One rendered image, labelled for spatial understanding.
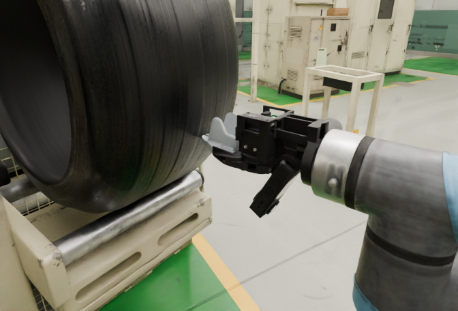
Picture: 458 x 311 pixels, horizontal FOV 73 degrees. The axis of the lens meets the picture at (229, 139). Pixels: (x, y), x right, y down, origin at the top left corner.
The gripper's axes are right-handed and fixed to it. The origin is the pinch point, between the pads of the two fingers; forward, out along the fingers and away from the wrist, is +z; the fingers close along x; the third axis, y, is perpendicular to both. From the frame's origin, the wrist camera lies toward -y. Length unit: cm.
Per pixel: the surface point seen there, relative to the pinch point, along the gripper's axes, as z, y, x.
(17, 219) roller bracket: 21.3, -11.8, 24.5
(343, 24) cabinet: 147, 13, -477
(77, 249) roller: 11.9, -16.0, 19.8
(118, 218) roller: 12.6, -14.9, 11.5
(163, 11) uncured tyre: 0.3, 20.5, 7.7
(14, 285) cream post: 19.6, -22.3, 27.8
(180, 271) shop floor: 66, -105, -47
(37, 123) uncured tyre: 50, -4, 9
